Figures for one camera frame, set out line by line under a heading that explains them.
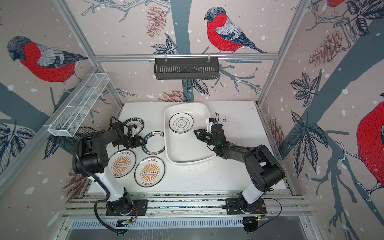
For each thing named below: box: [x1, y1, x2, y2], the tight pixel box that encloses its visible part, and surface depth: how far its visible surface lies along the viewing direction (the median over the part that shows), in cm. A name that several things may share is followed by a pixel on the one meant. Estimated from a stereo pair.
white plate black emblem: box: [169, 112, 194, 134], surface depth 109 cm
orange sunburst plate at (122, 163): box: [108, 149, 137, 179], surface depth 90 cm
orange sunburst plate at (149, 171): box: [134, 156, 166, 188], surface depth 87 cm
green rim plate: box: [141, 131, 166, 156], surface depth 97 cm
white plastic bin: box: [164, 102, 216, 165], surface depth 106 cm
